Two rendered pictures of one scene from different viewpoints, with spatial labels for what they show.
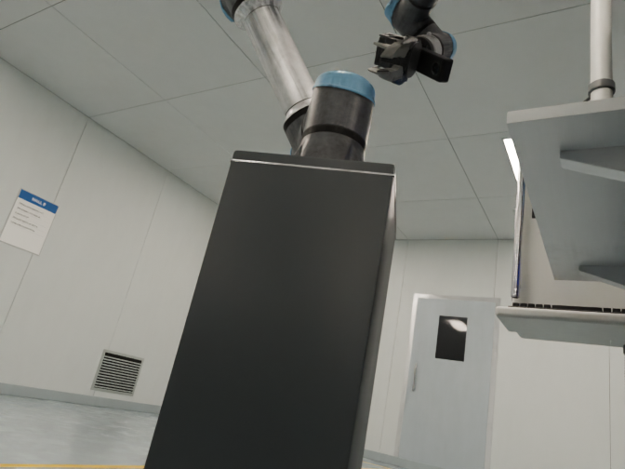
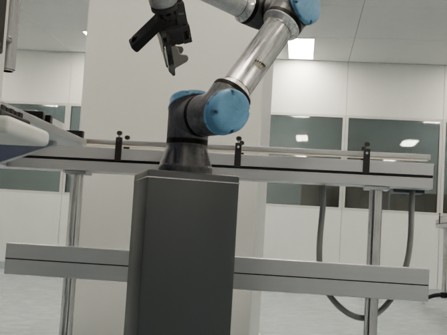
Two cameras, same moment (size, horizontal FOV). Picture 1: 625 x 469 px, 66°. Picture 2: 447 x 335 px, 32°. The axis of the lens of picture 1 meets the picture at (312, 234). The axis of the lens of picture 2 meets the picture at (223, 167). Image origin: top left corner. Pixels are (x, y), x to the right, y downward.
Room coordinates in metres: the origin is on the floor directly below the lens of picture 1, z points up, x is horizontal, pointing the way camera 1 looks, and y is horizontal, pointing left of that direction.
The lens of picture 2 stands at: (2.72, -0.92, 0.63)
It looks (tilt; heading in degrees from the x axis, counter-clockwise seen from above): 5 degrees up; 152
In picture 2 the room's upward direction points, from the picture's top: 3 degrees clockwise
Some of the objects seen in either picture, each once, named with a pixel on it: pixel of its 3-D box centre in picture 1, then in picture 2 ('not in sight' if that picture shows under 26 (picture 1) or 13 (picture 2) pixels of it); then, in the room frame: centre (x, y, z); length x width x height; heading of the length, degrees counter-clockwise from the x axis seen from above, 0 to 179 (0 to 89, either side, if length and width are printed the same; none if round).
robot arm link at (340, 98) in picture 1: (339, 113); (189, 115); (0.77, 0.00, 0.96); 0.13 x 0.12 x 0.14; 9
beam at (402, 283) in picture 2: not in sight; (211, 270); (0.09, 0.45, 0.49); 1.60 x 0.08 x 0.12; 56
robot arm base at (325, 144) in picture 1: (328, 167); (185, 157); (0.76, 0.00, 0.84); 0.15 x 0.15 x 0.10
